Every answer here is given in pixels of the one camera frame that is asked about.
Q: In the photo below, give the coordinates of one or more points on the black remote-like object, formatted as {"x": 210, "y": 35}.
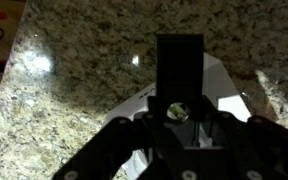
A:
{"x": 179, "y": 66}

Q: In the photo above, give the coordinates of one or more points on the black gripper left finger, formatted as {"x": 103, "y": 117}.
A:
{"x": 94, "y": 153}

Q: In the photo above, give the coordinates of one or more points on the white box with black print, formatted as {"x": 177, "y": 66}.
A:
{"x": 220, "y": 83}

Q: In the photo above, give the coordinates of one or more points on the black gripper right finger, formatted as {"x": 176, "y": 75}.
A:
{"x": 267, "y": 146}

